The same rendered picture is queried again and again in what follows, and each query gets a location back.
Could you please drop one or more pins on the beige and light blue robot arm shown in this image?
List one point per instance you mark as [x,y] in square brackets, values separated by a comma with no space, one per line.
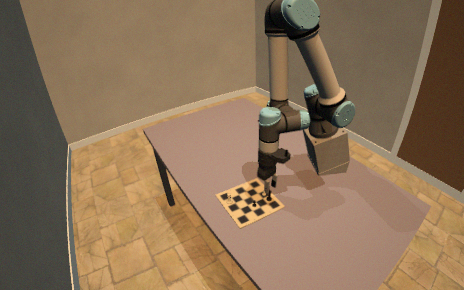
[282,22]

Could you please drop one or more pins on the tan and dark brown chessboard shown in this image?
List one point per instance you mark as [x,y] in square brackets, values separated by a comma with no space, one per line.
[241,209]

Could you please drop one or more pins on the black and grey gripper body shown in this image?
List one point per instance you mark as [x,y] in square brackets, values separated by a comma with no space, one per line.
[266,151]

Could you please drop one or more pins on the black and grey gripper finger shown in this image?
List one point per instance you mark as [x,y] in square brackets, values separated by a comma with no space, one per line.
[274,180]
[266,186]

